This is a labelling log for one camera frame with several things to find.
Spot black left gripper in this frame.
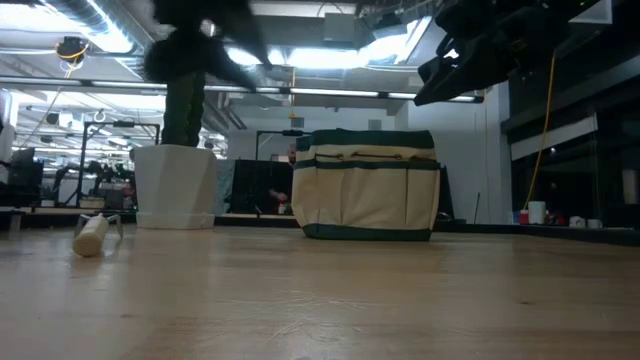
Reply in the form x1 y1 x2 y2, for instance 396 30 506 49
143 9 274 91

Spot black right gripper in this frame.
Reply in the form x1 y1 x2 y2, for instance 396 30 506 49
413 0 556 107

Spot beige green gardening bag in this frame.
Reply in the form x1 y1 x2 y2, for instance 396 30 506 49
291 127 442 243

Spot wooden handled hand rake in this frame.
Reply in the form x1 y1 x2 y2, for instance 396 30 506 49
72 212 124 259

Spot green cactus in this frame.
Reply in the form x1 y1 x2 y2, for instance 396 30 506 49
162 69 206 148

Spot long fluorescent light tube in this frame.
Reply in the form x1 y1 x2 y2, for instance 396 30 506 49
0 74 485 105

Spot person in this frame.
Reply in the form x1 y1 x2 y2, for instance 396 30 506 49
267 143 297 215

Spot black partition panel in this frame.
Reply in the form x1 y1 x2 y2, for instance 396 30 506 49
228 158 296 216
438 164 456 224

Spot grey fabric panel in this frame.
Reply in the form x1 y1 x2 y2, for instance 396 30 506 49
214 159 236 216

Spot white hexagonal plant pot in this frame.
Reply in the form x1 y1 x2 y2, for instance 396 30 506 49
132 144 219 231

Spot white paper roll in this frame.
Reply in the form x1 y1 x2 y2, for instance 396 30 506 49
528 200 547 225

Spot black metal gantry frame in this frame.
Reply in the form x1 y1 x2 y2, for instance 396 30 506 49
74 120 162 209
255 129 314 162

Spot yellow cable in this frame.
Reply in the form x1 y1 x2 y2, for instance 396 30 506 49
522 47 558 211

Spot silver ventilation duct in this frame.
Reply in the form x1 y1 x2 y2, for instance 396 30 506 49
47 0 174 84

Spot yellow cable reel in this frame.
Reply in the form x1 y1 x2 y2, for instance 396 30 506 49
54 35 91 65

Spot black aluminium table frame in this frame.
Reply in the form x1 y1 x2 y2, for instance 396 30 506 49
0 209 640 247

